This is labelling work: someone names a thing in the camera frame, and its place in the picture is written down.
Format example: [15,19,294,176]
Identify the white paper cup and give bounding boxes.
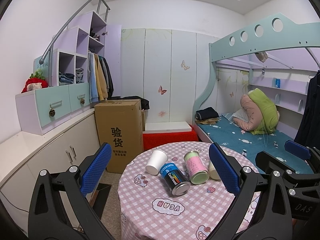
[145,150,168,175]

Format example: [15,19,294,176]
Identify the white pillow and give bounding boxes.
[232,108,248,126]

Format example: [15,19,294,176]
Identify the pink checkered tablecloth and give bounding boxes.
[117,141,262,240]

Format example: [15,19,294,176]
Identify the purple bed wall shelf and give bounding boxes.
[249,77,309,115]

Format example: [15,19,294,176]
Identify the folded jeans in cubby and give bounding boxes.
[59,72,74,86]

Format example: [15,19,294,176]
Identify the hanging clothes row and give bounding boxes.
[87,51,114,103]

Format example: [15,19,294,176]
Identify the red strawberry plush toy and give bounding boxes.
[21,69,49,93]

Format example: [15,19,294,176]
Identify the green pink rolled quilt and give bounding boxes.
[239,88,280,135]

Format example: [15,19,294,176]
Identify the purple stair shelf unit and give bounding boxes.
[50,11,121,96]

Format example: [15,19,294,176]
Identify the tall cardboard box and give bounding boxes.
[94,99,144,173]

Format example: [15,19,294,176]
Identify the white board on box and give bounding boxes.
[143,121,192,134]

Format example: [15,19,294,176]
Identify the grey metal handrail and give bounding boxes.
[38,0,111,87]

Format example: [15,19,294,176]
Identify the red storage box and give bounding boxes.
[143,128,199,151]

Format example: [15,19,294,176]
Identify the folded dark clothes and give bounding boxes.
[195,107,219,124]

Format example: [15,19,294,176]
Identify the black blue can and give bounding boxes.
[160,163,191,196]

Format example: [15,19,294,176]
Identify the cream plastic cup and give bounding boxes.
[208,161,221,180]

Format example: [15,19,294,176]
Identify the hanging dark garment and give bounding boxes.
[294,71,320,149]

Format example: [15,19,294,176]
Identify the teal patterned mattress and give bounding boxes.
[198,113,313,174]

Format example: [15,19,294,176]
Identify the pink green can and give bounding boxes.
[184,151,209,185]

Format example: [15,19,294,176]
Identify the white wardrobe doors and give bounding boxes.
[120,29,218,124]

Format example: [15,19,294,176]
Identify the teal drawer cabinet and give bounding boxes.
[15,83,90,135]

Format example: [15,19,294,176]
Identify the black clothes on box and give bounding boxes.
[111,95,151,111]

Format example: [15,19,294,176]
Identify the white low cabinet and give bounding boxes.
[1,109,100,233]

